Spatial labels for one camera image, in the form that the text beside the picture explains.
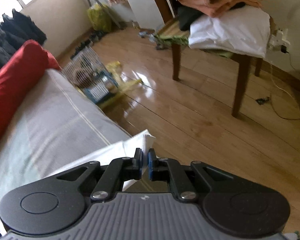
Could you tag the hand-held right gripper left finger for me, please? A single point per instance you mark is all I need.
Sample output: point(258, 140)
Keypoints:
point(139, 163)

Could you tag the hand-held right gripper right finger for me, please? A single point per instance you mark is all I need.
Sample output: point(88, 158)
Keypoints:
point(151, 163)

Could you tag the bed with green blanket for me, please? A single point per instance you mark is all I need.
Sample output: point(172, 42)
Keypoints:
point(52, 120)

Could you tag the yellow crumpled bag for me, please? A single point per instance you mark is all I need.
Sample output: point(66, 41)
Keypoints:
point(113, 66)

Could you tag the wooden chair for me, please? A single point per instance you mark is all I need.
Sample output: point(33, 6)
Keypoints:
point(240, 80)

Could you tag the green patterned chair cushion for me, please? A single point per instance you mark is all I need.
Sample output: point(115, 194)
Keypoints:
point(172, 40)

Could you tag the crumpled paper scraps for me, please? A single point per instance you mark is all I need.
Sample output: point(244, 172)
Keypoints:
point(150, 36)

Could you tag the small black floor scrap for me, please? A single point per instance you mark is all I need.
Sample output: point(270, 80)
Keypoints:
point(262, 100)

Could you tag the row of dark shoes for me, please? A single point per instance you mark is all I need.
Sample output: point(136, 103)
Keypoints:
point(87, 43)

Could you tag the yellow-green plastic bag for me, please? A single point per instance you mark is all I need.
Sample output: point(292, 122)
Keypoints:
point(98, 18)

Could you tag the red duvet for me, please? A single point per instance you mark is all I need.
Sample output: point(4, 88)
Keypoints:
point(15, 75)

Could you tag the white folded cloth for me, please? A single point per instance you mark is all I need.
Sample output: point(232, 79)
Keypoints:
point(235, 35)

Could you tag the orange folded cloth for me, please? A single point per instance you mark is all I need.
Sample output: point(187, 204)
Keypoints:
point(220, 0)

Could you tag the white power strip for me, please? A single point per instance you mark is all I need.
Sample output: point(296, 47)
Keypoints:
point(278, 38)

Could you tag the plain dark jacket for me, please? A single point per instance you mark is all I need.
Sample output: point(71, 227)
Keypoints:
point(22, 27)

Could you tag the dark jacket with badge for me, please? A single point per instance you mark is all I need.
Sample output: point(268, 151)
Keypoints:
point(0, 50)

